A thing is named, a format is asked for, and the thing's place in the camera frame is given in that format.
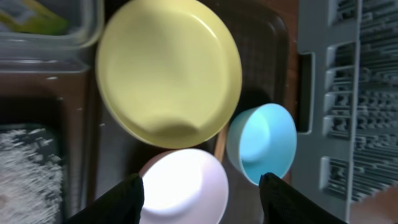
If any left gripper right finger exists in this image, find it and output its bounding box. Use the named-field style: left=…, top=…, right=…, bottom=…
left=259, top=172, right=346, bottom=224

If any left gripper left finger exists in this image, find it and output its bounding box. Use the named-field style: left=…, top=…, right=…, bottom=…
left=65, top=174, right=144, bottom=224

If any white bowl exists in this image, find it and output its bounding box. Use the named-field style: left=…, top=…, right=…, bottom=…
left=139, top=149, right=229, bottom=224

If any light blue bowl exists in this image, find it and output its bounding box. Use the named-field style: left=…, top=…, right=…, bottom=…
left=226, top=103, right=297, bottom=185

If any pile of white rice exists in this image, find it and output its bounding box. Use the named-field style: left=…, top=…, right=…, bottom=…
left=1, top=128, right=63, bottom=224

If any green snack wrapper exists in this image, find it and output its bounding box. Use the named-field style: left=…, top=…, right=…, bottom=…
left=1, top=0, right=68, bottom=35

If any grey dishwasher rack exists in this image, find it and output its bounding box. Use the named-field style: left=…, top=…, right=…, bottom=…
left=291, top=0, right=397, bottom=222

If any wooden chopstick right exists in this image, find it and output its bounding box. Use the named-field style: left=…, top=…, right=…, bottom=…
left=214, top=124, right=229, bottom=162

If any black plastic tray bin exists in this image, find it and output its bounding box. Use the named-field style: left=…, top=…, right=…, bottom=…
left=1, top=96, right=86, bottom=223

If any yellow round plate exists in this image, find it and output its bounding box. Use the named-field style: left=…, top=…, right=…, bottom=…
left=96, top=0, right=243, bottom=149

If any clear plastic bin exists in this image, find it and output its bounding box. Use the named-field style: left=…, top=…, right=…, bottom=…
left=1, top=0, right=104, bottom=72

